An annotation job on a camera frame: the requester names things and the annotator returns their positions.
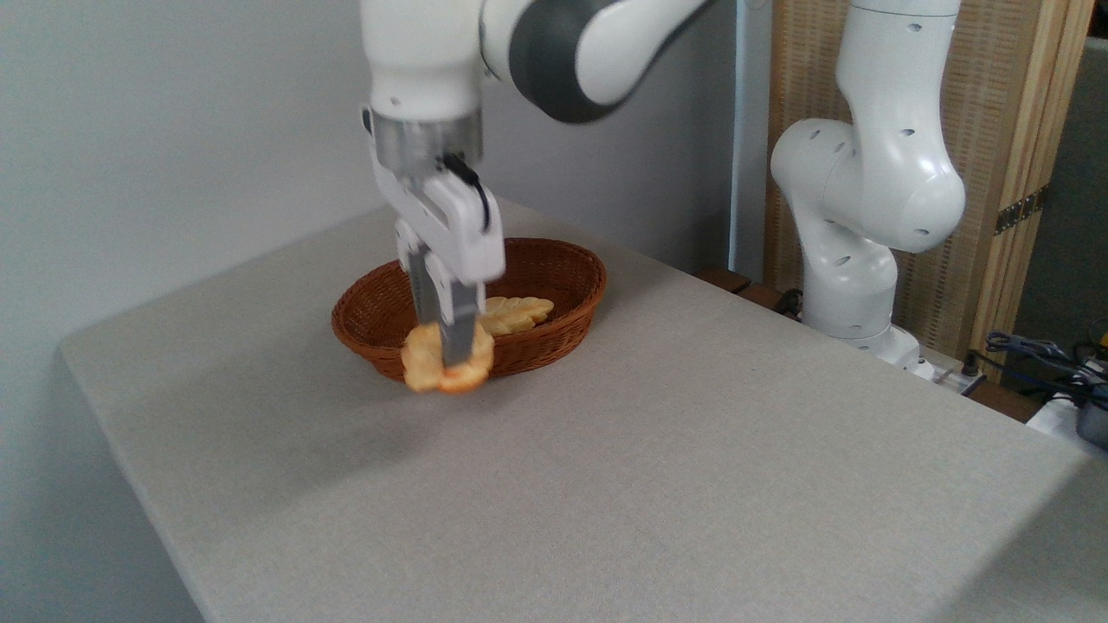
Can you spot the brown wicker oval basket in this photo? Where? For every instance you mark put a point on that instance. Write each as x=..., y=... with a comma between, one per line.
x=554, y=268

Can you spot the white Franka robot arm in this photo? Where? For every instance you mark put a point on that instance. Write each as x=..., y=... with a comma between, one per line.
x=870, y=173

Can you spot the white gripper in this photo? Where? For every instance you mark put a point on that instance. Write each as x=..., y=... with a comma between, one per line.
x=454, y=225

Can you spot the round layered bread bun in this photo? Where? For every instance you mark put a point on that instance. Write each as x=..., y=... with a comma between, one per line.
x=422, y=363

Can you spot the wooden woven folding screen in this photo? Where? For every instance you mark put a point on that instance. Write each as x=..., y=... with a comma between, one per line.
x=982, y=130

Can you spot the leaf-shaped flat bread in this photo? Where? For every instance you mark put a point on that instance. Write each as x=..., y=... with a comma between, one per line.
x=519, y=313

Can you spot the white vertical post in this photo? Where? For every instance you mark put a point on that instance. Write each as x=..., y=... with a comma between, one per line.
x=750, y=130

